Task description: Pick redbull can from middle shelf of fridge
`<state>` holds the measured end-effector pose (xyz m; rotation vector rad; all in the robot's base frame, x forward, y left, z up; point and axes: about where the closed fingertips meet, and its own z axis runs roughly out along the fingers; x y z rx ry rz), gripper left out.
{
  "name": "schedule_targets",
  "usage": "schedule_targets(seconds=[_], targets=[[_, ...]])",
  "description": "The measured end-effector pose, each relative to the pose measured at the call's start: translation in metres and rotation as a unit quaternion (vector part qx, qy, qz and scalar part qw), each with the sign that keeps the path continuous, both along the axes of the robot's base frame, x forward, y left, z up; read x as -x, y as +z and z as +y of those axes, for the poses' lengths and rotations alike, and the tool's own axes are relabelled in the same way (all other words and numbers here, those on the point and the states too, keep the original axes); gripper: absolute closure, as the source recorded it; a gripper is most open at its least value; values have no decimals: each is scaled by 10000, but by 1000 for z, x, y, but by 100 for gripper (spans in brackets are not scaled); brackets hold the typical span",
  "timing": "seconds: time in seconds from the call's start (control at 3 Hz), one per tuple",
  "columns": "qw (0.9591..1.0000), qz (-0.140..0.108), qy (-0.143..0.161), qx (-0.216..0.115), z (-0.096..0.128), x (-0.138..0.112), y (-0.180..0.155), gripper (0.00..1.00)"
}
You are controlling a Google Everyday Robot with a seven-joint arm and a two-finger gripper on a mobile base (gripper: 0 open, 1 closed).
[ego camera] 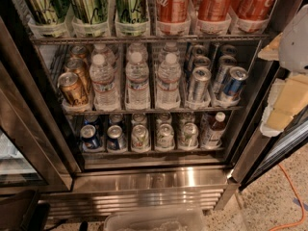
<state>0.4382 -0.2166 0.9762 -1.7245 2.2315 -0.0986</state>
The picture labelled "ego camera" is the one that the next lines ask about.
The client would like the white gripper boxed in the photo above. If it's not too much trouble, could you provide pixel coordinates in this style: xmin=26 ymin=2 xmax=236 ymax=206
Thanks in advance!
xmin=258 ymin=5 xmax=308 ymax=137

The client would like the red bull can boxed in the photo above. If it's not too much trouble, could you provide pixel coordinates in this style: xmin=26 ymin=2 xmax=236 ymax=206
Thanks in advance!
xmin=213 ymin=44 xmax=238 ymax=67
xmin=186 ymin=55 xmax=211 ymax=79
xmin=213 ymin=55 xmax=237 ymax=93
xmin=188 ymin=66 xmax=211 ymax=103
xmin=220 ymin=66 xmax=248 ymax=102
xmin=184 ymin=43 xmax=208 ymax=69

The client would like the right Coca-Cola can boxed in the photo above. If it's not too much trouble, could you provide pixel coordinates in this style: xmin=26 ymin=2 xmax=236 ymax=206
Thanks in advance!
xmin=237 ymin=0 xmax=274 ymax=21

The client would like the coca-cola can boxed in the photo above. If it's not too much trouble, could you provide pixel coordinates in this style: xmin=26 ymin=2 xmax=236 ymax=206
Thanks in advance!
xmin=156 ymin=0 xmax=189 ymax=23
xmin=237 ymin=0 xmax=274 ymax=21
xmin=198 ymin=0 xmax=231 ymax=22

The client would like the middle Coca-Cola can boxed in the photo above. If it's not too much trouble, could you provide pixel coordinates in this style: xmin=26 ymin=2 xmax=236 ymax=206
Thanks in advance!
xmin=198 ymin=0 xmax=231 ymax=22

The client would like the right green soda can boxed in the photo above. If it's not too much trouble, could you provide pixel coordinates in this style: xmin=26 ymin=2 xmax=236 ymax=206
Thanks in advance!
xmin=178 ymin=122 xmax=198 ymax=148

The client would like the left Coca-Cola can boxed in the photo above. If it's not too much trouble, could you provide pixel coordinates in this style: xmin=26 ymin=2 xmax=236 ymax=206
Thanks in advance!
xmin=156 ymin=0 xmax=189 ymax=23

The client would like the middle green soda can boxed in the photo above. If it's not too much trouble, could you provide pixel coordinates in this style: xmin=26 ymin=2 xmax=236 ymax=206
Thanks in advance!
xmin=156 ymin=123 xmax=174 ymax=150

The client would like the stainless steel fridge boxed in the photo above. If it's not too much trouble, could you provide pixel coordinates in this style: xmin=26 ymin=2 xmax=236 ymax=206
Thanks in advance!
xmin=0 ymin=0 xmax=307 ymax=218

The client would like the right green LaCroix can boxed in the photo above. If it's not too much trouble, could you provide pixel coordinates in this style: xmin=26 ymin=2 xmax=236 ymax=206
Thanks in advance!
xmin=115 ymin=0 xmax=147 ymax=24

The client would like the green lacroix can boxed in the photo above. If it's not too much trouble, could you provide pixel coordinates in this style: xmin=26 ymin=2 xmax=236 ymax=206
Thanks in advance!
xmin=25 ymin=0 xmax=69 ymax=25
xmin=115 ymin=0 xmax=147 ymax=24
xmin=70 ymin=0 xmax=108 ymax=24

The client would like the blue pepsi can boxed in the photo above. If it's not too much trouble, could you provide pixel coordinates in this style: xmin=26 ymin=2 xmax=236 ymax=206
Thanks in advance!
xmin=80 ymin=124 xmax=101 ymax=149
xmin=107 ymin=125 xmax=127 ymax=153

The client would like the left blue Pepsi can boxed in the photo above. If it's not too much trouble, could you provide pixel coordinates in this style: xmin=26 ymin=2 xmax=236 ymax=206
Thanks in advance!
xmin=80 ymin=124 xmax=101 ymax=149

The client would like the rear gold can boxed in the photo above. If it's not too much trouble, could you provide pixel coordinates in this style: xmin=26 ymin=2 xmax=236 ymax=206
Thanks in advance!
xmin=69 ymin=45 xmax=90 ymax=64

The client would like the gold can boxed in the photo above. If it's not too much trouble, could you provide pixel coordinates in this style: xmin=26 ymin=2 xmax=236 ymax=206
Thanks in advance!
xmin=64 ymin=58 xmax=90 ymax=94
xmin=69 ymin=45 xmax=90 ymax=64
xmin=58 ymin=71 xmax=89 ymax=106

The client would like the middle green LaCroix can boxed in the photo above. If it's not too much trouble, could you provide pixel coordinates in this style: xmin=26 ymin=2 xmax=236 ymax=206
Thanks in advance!
xmin=70 ymin=0 xmax=108 ymax=24

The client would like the front gold can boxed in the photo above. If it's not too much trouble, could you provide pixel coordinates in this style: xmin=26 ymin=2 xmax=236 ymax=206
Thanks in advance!
xmin=58 ymin=71 xmax=89 ymax=106

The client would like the left green LaCroix can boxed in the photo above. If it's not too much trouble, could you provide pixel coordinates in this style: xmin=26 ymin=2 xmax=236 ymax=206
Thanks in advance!
xmin=25 ymin=0 xmax=69 ymax=25

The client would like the brown juice bottle white cap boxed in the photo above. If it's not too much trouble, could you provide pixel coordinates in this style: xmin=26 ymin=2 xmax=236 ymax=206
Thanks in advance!
xmin=200 ymin=112 xmax=226 ymax=148

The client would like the front right water bottle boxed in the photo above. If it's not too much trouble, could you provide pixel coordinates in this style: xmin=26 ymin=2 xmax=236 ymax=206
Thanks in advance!
xmin=156 ymin=53 xmax=182 ymax=110

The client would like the water bottle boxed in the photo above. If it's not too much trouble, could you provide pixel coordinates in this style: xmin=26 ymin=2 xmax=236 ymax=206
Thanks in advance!
xmin=126 ymin=43 xmax=148 ymax=61
xmin=125 ymin=52 xmax=150 ymax=110
xmin=91 ymin=43 xmax=116 ymax=67
xmin=156 ymin=53 xmax=182 ymax=110
xmin=158 ymin=42 xmax=180 ymax=64
xmin=90 ymin=54 xmax=118 ymax=112

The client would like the rear right water bottle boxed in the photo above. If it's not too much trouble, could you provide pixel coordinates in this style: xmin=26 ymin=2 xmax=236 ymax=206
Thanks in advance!
xmin=158 ymin=42 xmax=180 ymax=64

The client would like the front middle water bottle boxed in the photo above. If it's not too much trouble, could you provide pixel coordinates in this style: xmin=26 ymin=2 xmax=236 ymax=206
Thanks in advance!
xmin=125 ymin=52 xmax=150 ymax=110

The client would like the rear middle water bottle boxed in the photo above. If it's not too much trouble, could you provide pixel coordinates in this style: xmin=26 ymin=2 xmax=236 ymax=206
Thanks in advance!
xmin=126 ymin=43 xmax=148 ymax=61

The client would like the rear left water bottle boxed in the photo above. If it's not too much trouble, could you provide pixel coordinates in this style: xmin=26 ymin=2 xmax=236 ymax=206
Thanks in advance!
xmin=91 ymin=43 xmax=116 ymax=67

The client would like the clear plastic bin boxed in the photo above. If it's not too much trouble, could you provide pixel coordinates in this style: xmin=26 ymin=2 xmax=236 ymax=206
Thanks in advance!
xmin=104 ymin=207 xmax=206 ymax=231

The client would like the front left water bottle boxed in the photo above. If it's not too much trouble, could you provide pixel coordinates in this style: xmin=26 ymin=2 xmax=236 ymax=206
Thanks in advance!
xmin=90 ymin=54 xmax=118 ymax=112

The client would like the orange cable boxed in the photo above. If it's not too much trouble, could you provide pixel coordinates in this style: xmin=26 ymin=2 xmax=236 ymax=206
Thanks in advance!
xmin=269 ymin=163 xmax=306 ymax=231

